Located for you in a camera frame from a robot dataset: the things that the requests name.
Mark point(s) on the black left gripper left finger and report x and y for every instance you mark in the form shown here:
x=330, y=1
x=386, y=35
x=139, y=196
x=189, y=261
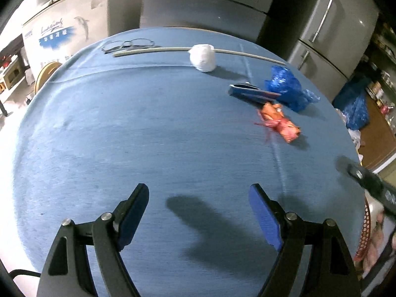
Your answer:
x=67, y=271

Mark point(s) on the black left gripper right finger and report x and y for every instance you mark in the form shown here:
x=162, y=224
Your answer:
x=330, y=268

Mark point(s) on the red mesh waste basket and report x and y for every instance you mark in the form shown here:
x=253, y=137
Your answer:
x=364, y=235

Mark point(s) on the large blue bag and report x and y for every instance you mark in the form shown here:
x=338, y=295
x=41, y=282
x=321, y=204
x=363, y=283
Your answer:
x=351, y=100

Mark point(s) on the orange crumpled wrapper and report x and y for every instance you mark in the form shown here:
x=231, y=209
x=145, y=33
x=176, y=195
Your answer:
x=272, y=116

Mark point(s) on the blue crumpled plastic bag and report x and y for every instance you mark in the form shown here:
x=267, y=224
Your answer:
x=291, y=93

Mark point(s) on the small blue flat box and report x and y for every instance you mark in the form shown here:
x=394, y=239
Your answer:
x=252, y=93

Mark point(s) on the silver two-door refrigerator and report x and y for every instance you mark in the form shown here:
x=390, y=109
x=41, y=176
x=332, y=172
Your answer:
x=333, y=42

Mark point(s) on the blue tablecloth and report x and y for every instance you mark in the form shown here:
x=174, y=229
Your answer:
x=101, y=125

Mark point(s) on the white crumpled tissue ball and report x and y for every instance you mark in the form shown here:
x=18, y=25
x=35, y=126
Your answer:
x=203, y=57

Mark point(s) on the long white stick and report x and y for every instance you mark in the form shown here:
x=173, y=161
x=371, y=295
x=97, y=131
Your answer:
x=186, y=49

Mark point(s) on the grey multi-drawer refrigerator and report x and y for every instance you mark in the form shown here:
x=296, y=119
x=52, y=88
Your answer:
x=241, y=18

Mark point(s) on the eyeglasses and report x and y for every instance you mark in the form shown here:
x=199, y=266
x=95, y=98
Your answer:
x=133, y=44

